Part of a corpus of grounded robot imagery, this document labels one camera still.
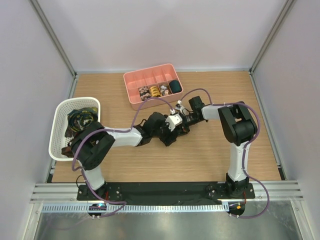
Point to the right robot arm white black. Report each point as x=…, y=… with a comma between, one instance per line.
x=239, y=129

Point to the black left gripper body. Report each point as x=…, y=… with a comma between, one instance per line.
x=163, y=133

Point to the pink divided organizer tray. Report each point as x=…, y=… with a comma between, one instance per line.
x=151, y=76

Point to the aluminium frame post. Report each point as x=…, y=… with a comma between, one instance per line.
x=52, y=35
x=280, y=19

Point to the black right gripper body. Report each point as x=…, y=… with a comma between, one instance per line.
x=187, y=121

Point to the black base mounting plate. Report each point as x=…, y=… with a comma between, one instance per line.
x=173, y=193

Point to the rolled white floral tie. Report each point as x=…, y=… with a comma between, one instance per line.
x=165, y=90

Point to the perforated metal cable rail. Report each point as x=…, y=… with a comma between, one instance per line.
x=99, y=208

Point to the rolled dark teal tie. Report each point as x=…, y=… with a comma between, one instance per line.
x=175, y=86

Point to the white perforated plastic basket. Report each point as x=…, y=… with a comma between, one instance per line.
x=60, y=123

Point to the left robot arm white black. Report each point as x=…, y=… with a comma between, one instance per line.
x=90, y=146

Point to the left aluminium frame post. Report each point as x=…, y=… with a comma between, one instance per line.
x=52, y=35

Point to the right aluminium frame post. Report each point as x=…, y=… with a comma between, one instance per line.
x=280, y=19

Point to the rolled yellow tie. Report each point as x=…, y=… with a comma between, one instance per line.
x=155, y=91

